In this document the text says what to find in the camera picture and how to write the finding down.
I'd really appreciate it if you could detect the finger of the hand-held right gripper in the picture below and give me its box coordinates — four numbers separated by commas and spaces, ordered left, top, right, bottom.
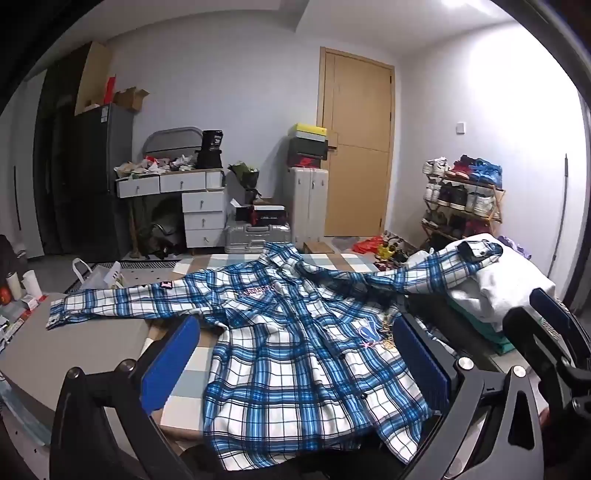
531, 287, 591, 370
503, 308, 578, 384

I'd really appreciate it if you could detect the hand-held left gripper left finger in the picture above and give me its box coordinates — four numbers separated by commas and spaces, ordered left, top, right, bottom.
48, 315, 204, 480

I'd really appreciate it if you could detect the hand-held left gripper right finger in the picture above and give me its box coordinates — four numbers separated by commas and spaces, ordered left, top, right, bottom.
392, 315, 548, 480

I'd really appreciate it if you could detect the blue white plaid shirt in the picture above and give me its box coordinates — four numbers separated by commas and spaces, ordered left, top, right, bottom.
45, 241, 504, 466

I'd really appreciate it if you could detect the teal green garment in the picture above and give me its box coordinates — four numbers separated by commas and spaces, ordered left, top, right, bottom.
445, 295, 515, 356

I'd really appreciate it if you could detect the purple cloth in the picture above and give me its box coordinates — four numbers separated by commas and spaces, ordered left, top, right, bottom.
498, 234, 532, 259

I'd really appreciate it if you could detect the grey striped floor rug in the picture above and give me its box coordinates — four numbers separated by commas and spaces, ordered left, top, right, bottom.
65, 261, 185, 296

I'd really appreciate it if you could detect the white tote bag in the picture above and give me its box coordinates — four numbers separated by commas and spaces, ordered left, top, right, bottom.
71, 257, 125, 291

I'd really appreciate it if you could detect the black thin pole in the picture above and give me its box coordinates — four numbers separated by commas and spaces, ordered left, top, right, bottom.
549, 154, 570, 278

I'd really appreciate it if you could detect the heap of colourful shoes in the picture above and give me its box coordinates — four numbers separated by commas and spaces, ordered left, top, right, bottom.
372, 231, 419, 272

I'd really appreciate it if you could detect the wooden shoe rack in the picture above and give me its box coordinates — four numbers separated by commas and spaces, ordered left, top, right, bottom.
420, 159, 506, 250

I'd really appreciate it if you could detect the dark olive backpack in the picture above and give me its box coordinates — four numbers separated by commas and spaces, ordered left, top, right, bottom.
139, 198, 185, 259

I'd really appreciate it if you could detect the red cloth bag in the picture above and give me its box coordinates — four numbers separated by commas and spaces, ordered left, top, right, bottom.
353, 236, 386, 254

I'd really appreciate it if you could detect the white desk with drawers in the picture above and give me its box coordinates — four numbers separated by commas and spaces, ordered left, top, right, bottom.
115, 167, 228, 256

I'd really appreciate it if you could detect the silver suitcase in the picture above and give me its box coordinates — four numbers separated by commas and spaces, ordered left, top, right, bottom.
225, 217, 293, 254

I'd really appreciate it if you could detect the collection of sneakers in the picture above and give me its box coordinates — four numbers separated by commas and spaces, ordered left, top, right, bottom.
422, 156, 504, 238

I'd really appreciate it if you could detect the open black white box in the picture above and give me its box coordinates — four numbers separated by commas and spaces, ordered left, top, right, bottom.
229, 198, 254, 222

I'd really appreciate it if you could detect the black box with red stripe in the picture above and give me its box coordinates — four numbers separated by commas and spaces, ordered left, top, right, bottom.
252, 205, 288, 227

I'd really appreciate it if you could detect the wooden door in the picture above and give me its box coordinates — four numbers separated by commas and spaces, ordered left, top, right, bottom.
317, 46, 396, 237

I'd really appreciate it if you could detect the pile of mixed small items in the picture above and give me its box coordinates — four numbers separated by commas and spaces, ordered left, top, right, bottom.
115, 154, 199, 178

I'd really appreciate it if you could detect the dark green bouquet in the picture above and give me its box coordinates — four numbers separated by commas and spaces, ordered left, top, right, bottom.
228, 161, 260, 204

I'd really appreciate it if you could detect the white cabinet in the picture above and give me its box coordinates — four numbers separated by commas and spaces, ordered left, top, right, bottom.
284, 166, 329, 245

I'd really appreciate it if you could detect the black bag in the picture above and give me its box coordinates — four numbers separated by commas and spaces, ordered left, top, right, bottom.
195, 148, 225, 170

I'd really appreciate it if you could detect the grey refrigerator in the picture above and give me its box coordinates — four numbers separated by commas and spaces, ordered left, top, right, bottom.
60, 102, 134, 259

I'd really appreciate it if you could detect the grey curved panel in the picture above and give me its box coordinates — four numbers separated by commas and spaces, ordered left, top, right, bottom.
143, 127, 204, 158

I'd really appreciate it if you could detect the dark wardrobe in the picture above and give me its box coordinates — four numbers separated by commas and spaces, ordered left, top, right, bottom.
32, 44, 93, 259

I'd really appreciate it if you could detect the black red shoe box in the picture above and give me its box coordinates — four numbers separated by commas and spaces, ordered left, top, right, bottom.
286, 154, 324, 169

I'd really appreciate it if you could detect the yellow lid shoe box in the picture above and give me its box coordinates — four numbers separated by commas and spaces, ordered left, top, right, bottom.
287, 123, 328, 139

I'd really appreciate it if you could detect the open cardboard box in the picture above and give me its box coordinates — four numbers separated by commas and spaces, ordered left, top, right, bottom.
113, 87, 151, 114

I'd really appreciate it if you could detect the flat cardboard sheet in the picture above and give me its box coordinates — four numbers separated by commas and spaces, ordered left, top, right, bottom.
74, 41, 114, 116

